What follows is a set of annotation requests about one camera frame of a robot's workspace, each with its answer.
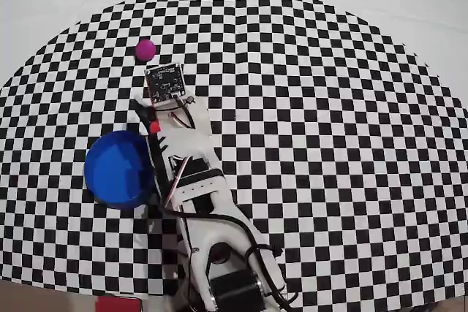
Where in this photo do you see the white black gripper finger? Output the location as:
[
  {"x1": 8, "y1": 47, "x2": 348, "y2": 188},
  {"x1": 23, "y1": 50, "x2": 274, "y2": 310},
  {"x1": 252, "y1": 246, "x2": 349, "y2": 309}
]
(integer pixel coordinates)
[{"x1": 131, "y1": 96, "x2": 162, "y2": 136}]

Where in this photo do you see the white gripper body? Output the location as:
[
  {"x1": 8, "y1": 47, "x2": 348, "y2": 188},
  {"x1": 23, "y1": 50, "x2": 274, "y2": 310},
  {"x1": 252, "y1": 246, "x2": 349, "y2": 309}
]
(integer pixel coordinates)
[{"x1": 146, "y1": 96, "x2": 226, "y2": 198}]

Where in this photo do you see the pink faceted ball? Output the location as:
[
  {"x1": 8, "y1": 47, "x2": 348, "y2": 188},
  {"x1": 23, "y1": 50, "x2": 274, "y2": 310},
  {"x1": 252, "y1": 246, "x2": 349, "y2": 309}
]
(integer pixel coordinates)
[{"x1": 135, "y1": 38, "x2": 157, "y2": 61}]

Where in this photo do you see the blue round box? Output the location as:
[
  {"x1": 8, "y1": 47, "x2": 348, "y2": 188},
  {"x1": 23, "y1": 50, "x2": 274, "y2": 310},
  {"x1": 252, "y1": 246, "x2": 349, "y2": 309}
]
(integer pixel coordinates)
[{"x1": 83, "y1": 129, "x2": 156, "y2": 211}]

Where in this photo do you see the checkerboard paper mat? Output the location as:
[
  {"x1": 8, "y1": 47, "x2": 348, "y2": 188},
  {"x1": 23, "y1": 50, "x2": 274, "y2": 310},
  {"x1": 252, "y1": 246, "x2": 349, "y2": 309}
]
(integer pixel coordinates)
[{"x1": 0, "y1": 0, "x2": 468, "y2": 300}]

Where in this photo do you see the red flat object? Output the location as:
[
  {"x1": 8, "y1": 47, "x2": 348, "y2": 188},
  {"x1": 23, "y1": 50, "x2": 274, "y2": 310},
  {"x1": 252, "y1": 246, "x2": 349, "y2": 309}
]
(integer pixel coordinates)
[{"x1": 95, "y1": 296, "x2": 143, "y2": 312}]

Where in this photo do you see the thin red black camera wire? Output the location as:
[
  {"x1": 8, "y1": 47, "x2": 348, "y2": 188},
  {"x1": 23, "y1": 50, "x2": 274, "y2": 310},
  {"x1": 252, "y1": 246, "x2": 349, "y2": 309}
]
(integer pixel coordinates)
[{"x1": 166, "y1": 94, "x2": 197, "y2": 130}]

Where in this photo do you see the red white servo wire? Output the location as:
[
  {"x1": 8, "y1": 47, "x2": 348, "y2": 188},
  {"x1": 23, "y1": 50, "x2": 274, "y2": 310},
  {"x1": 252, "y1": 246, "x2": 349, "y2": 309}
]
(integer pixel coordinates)
[{"x1": 166, "y1": 156, "x2": 193, "y2": 210}]

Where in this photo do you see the black camera circuit board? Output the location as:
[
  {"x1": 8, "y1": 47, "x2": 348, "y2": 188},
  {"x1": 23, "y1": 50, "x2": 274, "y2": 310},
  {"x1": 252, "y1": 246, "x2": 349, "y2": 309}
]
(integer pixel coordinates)
[{"x1": 143, "y1": 63, "x2": 186, "y2": 104}]

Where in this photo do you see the black cable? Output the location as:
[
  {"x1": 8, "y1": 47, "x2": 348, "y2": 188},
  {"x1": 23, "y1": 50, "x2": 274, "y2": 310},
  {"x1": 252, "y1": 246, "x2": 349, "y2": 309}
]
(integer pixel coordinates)
[
  {"x1": 156, "y1": 198, "x2": 264, "y2": 262},
  {"x1": 244, "y1": 242, "x2": 297, "y2": 308}
]

